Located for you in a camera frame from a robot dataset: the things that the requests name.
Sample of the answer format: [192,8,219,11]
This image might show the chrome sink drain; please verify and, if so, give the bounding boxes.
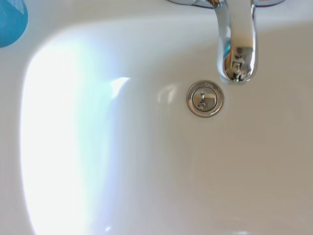
[187,80,225,119]

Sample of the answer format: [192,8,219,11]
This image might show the white sink vanity top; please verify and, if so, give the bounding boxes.
[0,0,313,235]

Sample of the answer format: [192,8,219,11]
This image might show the blue jar with black lid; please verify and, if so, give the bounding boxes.
[0,0,29,48]

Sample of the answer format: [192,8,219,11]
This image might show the chrome two-handle faucet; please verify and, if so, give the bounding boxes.
[167,0,287,85]

